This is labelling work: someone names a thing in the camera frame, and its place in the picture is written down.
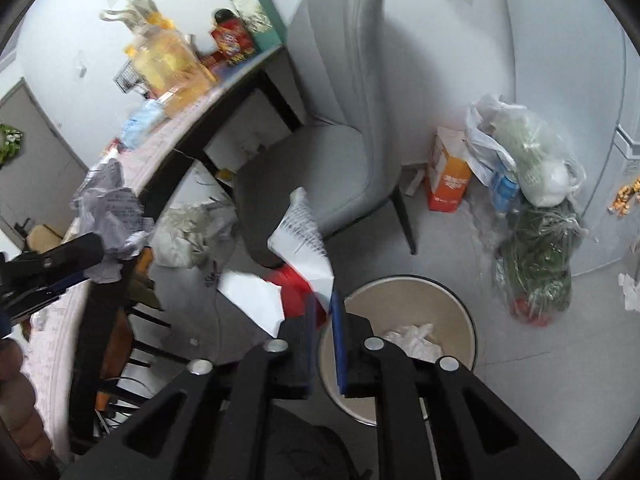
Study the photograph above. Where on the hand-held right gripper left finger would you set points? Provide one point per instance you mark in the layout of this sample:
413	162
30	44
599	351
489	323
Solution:
310	345

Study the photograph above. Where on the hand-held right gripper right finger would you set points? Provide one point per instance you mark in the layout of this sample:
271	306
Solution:
339	350

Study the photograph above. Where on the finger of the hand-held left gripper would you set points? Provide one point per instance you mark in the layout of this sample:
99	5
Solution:
50	291
65	255

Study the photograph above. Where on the grey printed paper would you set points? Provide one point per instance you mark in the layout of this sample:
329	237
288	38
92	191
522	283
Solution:
112	210

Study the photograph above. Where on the white tissue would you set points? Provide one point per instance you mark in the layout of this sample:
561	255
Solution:
630	287
412	341

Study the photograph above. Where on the white red wrapper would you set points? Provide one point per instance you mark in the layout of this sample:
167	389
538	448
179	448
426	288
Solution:
302	240

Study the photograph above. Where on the round beige trash bin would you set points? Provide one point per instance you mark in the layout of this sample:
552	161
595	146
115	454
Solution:
450	320

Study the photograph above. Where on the person's left hand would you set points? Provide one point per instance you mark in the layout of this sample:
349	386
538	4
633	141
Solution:
17	400

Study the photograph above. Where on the wooden chair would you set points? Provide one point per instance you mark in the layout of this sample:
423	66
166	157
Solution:
117	340

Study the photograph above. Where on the grey door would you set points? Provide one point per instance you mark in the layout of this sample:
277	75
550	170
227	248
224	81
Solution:
35	170

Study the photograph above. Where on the dark patterned seat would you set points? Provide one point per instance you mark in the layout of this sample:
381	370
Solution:
305	452

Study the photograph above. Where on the grey plastic bag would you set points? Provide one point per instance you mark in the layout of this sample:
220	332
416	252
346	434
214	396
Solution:
185	230

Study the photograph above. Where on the blue tissue pack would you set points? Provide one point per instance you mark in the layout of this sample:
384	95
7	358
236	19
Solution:
142	120

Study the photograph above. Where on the black framed table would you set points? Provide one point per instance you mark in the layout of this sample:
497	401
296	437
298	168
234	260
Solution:
210	135

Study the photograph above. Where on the orange and white box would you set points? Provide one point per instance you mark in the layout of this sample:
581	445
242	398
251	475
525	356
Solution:
450	185

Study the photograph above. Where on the clear plastic jug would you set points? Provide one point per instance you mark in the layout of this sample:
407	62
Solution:
170	77

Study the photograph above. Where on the bag of green vegetables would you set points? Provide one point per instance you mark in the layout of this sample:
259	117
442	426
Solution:
537	255

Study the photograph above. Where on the white milk carton box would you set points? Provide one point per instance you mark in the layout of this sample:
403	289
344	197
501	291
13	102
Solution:
117	14
142	0

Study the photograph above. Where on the grey upholstered chair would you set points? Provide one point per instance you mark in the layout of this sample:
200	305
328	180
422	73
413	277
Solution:
340	85

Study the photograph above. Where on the white plastic bag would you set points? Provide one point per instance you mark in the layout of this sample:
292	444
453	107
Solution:
530	160

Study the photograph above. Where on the red printed can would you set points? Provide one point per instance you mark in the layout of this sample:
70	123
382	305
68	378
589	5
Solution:
232	40

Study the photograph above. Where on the white tissue on floor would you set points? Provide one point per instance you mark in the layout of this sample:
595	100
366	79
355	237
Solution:
630	287

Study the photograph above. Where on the tall green box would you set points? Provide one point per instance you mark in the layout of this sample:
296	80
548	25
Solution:
250	5

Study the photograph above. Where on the yellow fridge magnet strip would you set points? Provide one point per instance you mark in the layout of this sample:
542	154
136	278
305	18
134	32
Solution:
625	200

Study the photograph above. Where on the white fridge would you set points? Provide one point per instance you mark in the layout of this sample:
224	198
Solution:
565	60

